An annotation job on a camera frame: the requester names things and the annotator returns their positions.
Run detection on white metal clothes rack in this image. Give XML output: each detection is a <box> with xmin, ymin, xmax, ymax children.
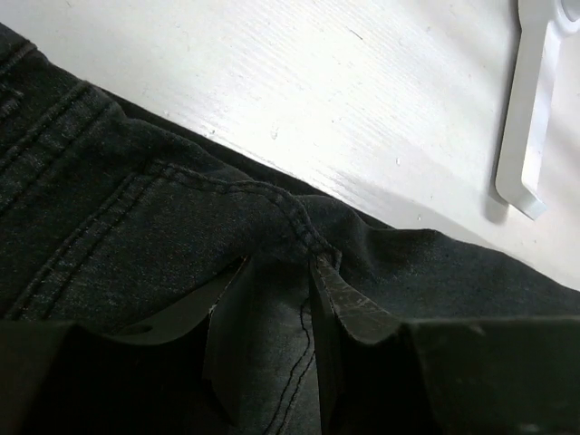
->
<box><xmin>495</xmin><ymin>0</ymin><xmax>579</xmax><ymax>220</ymax></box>

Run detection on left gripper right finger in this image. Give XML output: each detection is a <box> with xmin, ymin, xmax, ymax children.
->
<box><xmin>309</xmin><ymin>258</ymin><xmax>579</xmax><ymax>434</ymax></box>

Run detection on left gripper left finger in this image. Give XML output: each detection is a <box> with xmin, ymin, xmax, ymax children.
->
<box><xmin>1</xmin><ymin>257</ymin><xmax>254</xmax><ymax>434</ymax></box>

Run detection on black trousers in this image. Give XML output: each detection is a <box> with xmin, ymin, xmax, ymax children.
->
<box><xmin>1</xmin><ymin>27</ymin><xmax>579</xmax><ymax>434</ymax></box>

